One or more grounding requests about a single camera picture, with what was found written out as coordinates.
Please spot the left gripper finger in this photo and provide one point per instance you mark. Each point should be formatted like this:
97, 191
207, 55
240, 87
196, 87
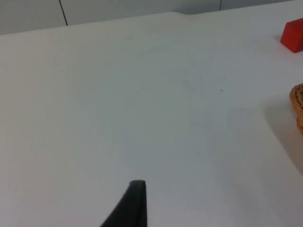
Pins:
132, 208

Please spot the pale brown wicker basket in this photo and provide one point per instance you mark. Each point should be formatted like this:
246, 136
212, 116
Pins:
298, 106

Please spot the red cube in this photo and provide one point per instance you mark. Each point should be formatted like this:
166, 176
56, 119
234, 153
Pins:
293, 35

